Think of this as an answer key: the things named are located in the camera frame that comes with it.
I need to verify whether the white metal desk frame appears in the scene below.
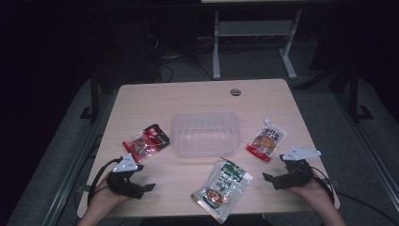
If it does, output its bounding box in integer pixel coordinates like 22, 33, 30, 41
200, 0, 304, 80

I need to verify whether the red snack packet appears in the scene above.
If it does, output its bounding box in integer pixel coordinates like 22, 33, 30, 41
121, 123, 171, 164

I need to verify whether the white spouted food pouch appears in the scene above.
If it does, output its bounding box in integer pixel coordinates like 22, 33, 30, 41
245, 118, 287, 163

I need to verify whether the aluminium rail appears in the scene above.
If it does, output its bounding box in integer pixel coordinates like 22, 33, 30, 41
41, 90, 118, 226
332, 93, 399, 203

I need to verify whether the dark tape strip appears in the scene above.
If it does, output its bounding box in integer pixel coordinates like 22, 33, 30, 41
76, 184, 97, 194

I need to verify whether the green and white snack pouch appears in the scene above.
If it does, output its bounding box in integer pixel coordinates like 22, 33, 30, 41
191, 157, 253, 224

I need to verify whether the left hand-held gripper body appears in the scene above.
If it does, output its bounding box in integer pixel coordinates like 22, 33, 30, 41
106, 153, 143, 200

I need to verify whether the clear plastic container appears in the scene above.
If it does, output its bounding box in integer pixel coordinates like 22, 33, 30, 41
169, 111, 242, 158

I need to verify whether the person's right hand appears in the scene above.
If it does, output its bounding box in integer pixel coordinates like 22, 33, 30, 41
286, 170, 334, 212

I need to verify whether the black metal stand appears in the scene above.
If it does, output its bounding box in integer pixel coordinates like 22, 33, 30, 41
346, 64, 375, 121
79, 69, 102, 121

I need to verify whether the tangle of background cables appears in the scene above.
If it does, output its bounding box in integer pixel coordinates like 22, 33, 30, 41
142, 17, 215, 83

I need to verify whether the person's left hand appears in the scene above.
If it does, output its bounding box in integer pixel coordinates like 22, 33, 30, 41
93, 185, 132, 208

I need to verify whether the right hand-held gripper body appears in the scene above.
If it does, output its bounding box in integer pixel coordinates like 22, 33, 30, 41
273, 146, 322, 190

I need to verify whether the black floor cable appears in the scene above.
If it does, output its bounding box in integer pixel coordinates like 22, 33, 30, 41
336, 190, 399, 226

